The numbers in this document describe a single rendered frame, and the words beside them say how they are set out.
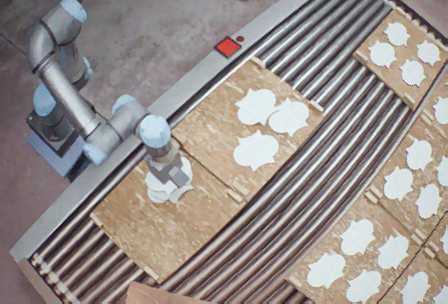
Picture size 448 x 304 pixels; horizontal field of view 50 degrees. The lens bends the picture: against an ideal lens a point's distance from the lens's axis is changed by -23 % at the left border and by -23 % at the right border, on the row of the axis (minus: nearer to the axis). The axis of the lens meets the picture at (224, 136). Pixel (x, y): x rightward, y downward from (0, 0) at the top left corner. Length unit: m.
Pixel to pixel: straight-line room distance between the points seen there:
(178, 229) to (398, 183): 0.78
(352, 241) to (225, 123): 0.62
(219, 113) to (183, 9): 1.58
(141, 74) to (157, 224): 1.52
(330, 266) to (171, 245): 0.53
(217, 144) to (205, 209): 0.23
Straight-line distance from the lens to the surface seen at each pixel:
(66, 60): 1.82
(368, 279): 1.86
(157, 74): 3.27
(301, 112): 2.04
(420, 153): 2.06
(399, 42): 2.32
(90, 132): 1.59
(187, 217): 1.90
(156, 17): 3.53
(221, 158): 1.97
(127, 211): 1.93
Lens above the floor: 2.72
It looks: 63 degrees down
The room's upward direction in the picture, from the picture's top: 5 degrees counter-clockwise
